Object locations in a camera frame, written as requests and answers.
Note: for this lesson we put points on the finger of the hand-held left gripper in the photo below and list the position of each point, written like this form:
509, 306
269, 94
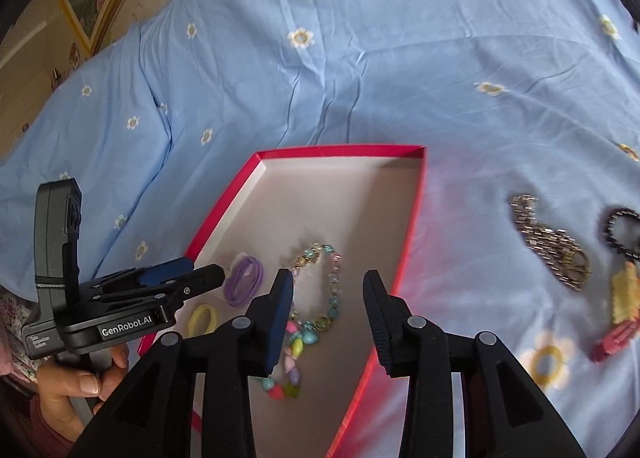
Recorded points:
197, 280
165, 272

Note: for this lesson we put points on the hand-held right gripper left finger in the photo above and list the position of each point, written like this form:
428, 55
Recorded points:
281, 308

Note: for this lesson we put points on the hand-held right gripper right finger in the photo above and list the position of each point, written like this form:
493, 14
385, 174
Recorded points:
374, 305

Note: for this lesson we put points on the red cardboard box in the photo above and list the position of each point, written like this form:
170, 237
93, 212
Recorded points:
325, 198

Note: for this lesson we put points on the person's left hand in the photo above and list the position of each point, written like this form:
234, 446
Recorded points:
65, 388

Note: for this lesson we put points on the floral clothing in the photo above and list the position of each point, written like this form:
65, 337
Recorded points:
12, 333

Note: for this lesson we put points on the pink hair clip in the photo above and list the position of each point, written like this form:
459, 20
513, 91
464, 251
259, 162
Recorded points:
612, 344

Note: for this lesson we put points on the blue floral bedsheet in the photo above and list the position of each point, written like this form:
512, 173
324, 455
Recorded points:
350, 62

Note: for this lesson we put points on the yellow hair clip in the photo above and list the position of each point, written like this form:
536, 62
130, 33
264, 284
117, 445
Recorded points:
625, 293

